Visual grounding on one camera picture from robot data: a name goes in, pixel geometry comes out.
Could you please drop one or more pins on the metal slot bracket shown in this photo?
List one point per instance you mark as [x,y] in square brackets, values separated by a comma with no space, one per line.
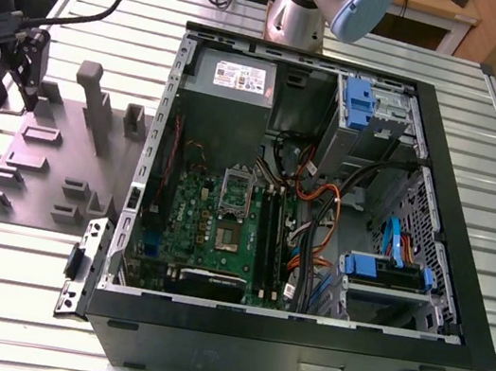
[92,235]

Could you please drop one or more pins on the black PC case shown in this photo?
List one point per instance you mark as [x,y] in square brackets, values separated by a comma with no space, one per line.
[247,353]

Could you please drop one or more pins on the hard disk in blue carrier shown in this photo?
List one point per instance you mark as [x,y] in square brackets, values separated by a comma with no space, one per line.
[363,267]

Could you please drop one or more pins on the blue drive latch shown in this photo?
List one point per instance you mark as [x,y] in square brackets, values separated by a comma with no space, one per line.
[359,101]

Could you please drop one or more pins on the grey power supply unit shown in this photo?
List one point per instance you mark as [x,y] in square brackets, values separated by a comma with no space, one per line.
[221,118]

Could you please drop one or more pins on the wooden desk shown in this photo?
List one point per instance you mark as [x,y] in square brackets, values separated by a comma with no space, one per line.
[434,2]

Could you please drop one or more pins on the green motherboard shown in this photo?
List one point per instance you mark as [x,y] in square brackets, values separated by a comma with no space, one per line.
[190,214]

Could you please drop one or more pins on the grey parts rack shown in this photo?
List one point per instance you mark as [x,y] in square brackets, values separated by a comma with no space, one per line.
[57,152]

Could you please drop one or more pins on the black graphics card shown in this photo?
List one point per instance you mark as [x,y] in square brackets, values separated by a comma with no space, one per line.
[211,285]

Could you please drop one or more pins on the silver disk bay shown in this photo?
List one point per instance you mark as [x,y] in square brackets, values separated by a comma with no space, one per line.
[388,292]

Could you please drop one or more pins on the silver drive cage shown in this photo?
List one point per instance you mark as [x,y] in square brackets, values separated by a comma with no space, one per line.
[347,140]

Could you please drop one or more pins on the black RAM slot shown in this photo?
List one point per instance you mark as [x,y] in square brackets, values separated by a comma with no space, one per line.
[265,241]
[278,243]

